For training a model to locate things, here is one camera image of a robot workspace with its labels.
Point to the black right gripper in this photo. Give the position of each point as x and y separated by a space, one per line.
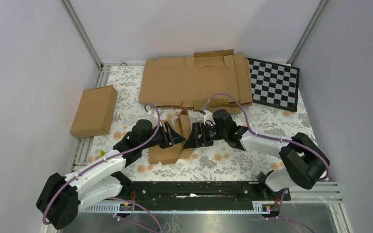
193 141

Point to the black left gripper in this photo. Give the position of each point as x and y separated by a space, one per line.
170 137

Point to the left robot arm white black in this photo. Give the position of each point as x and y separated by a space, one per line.
64 196

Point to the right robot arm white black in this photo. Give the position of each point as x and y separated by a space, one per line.
304 163

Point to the folded brown cardboard box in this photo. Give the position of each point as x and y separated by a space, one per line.
95 112

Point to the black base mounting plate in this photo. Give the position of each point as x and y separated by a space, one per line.
200 196

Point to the stack of flat cardboard blanks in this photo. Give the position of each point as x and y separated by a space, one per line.
190 81

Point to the black white checkerboard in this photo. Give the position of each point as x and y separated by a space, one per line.
274 84

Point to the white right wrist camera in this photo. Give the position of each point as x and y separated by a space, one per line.
207 116

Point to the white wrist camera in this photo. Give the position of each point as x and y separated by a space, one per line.
207 116
155 119

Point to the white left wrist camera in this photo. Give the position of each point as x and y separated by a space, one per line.
155 119

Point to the left aluminium frame post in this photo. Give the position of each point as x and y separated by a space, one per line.
82 33

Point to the aluminium frame post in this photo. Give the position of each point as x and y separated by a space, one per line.
82 33
309 28

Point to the right aluminium frame post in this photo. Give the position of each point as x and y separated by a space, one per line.
309 28

